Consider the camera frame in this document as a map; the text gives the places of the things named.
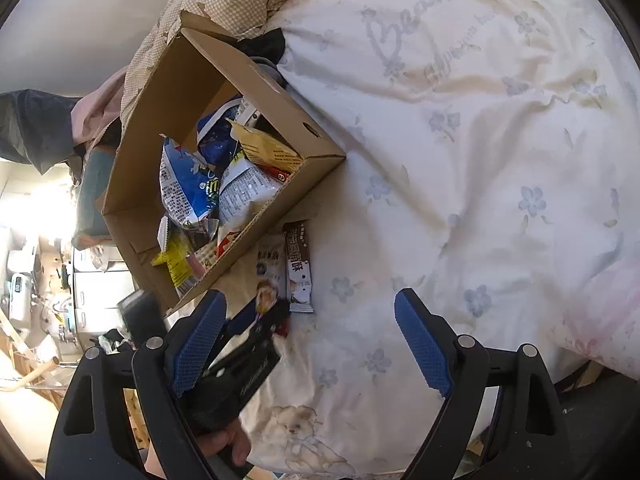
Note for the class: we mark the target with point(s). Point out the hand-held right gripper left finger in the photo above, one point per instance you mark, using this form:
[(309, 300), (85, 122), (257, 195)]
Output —
[(197, 345)]

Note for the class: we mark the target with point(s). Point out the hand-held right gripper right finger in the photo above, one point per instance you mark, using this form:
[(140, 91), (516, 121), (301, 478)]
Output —
[(425, 345)]

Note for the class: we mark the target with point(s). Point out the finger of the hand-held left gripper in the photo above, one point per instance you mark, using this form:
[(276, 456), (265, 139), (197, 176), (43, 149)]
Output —
[(265, 340), (242, 317)]

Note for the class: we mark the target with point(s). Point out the white red cartoon snack packet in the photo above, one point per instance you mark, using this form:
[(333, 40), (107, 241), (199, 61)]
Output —
[(270, 270)]

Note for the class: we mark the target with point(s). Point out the plaid beige snack bar packet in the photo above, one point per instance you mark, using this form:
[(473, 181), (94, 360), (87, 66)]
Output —
[(205, 257)]

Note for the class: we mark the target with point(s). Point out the brown chocolate bar packet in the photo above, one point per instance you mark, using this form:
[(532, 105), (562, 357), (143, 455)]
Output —
[(298, 265)]

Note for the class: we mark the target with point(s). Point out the white red-edged snack packet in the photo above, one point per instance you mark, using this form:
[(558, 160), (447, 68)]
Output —
[(245, 195)]

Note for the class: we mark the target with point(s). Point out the blue white striped snack packet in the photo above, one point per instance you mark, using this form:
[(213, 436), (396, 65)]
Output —
[(182, 190)]

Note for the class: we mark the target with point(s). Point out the kraft paper snack packet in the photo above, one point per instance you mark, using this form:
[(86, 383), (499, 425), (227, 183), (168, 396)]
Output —
[(265, 152)]

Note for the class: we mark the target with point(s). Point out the brown cardboard box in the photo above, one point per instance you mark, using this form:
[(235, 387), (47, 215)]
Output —
[(280, 105)]

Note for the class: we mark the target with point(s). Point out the person's left hand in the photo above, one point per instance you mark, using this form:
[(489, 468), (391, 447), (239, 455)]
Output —
[(230, 442)]

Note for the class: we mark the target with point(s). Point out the white cabinet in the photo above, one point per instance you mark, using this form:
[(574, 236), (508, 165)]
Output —
[(100, 290)]

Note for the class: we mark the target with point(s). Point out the small white appliance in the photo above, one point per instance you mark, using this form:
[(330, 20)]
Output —
[(21, 297)]

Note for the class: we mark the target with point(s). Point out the white floral bed sheet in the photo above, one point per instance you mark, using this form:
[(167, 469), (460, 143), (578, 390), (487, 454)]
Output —
[(475, 160)]

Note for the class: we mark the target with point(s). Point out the pink cloth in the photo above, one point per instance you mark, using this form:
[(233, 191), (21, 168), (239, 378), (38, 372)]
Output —
[(97, 110)]

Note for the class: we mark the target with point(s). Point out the dark cloth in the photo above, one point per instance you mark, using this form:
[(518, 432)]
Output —
[(267, 42)]

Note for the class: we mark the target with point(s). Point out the dark jacket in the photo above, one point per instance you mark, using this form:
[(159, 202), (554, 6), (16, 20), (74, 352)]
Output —
[(30, 125)]

